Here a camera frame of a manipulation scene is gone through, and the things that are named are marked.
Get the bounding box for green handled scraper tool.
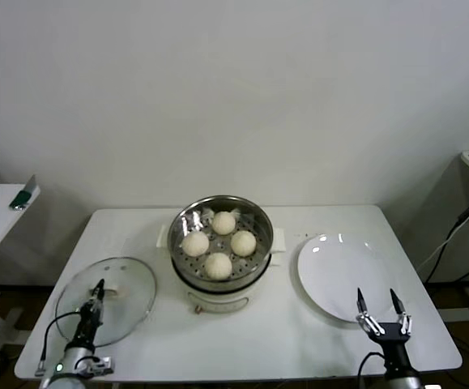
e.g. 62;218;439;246
7;174;41;212

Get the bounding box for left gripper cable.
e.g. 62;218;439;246
34;310;83;378

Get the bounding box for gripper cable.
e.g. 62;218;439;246
356;351;387;389
34;310;83;378

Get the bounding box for stainless steel steamer basket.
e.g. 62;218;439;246
157;195;287;291

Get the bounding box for white electric cooker base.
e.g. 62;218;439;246
156;226;288;315

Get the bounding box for round glass lid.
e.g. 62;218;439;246
54;256;158;348

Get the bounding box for white round plate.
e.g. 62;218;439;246
296;233;399;324

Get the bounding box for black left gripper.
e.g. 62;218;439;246
73;278;106;350

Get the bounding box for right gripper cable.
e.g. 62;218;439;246
356;351;387;389

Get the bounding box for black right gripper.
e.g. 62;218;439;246
355;287;414;370

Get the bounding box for white steamed baozi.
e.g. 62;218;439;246
229;230;258;258
203;252;233;281
211;211;237;236
181;231;211;259

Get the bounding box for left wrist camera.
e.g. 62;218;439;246
83;355;116;377

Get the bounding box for black hanging cable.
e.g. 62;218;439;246
424;210;469;284

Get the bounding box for white power cable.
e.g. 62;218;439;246
416;200;469;272

